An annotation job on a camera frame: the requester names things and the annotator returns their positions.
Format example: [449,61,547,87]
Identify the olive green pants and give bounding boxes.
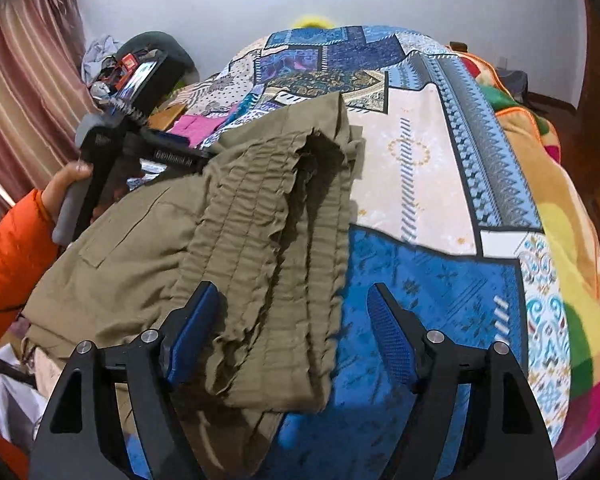
[24,93,362,479]

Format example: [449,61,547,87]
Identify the person left hand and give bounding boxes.
[40,159,131,224]

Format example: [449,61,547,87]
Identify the wooden carved board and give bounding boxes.
[147,103,186,131]

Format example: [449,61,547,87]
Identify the orange box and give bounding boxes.
[114,53,140,91]

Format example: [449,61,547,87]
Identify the light grey clothes pile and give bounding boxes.
[80,35,122,86]

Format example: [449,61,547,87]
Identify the striped pink curtain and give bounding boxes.
[0,0,95,220]

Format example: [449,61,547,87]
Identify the pink folded garment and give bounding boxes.
[169,114,226,148]

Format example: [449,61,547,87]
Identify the orange jacket left sleeve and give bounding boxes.
[0,190,58,340]

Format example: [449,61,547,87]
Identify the yellow fluffy object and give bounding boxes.
[291,14,336,29]

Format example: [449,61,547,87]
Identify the orange multicolour fleece blanket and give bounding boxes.
[460,53,600,460]

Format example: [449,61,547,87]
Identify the blue patchwork bedspread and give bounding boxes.
[175,26,571,479]

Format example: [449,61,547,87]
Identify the brown wooden door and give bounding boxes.
[577,0,600,195]

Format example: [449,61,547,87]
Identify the dark grey bag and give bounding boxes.
[496,67,529,104]

